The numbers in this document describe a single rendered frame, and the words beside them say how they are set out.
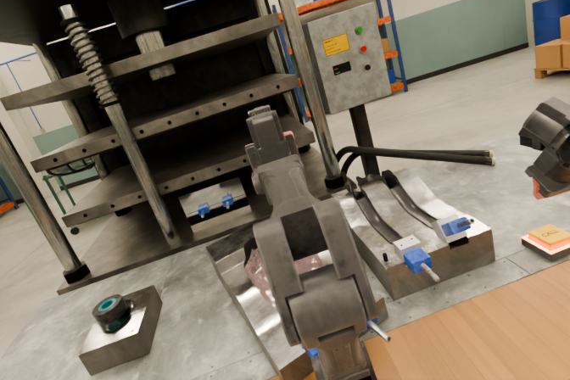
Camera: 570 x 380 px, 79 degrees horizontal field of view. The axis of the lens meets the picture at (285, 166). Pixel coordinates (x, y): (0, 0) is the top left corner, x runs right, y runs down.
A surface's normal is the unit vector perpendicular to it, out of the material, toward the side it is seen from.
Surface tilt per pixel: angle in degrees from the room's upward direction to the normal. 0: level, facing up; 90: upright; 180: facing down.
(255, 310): 28
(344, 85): 90
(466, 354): 0
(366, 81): 90
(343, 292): 51
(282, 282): 63
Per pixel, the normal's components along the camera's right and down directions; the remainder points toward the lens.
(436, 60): 0.03, 0.31
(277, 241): -0.03, -0.16
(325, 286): -0.18, -0.61
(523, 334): -0.29, -0.91
